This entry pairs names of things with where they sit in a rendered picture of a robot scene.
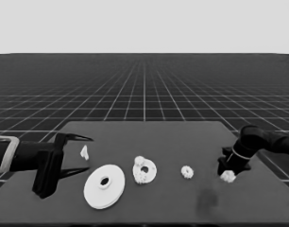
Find small white T-shaped piece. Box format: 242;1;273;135
79;144;90;162

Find white round carrier with pins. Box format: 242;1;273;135
132;158;158;185

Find large thick white disc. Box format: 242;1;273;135
83;164;127;210

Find small white toothed gear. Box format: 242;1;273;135
219;169;237;184
133;155;146;167
180;165;195;180
133;172;148;185

